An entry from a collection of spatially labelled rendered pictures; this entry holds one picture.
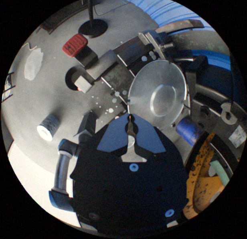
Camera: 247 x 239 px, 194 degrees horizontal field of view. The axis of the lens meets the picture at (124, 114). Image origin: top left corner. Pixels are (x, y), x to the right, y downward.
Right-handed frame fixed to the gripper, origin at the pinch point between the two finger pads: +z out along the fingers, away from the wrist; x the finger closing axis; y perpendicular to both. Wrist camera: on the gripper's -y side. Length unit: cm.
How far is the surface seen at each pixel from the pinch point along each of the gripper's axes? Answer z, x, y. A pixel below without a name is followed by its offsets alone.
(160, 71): 12.5, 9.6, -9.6
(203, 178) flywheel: -15, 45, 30
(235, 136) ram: -10.9, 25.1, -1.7
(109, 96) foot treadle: 68, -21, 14
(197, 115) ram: 1.3, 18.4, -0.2
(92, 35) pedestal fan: 73, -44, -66
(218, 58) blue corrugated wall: 40, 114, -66
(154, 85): 11.7, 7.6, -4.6
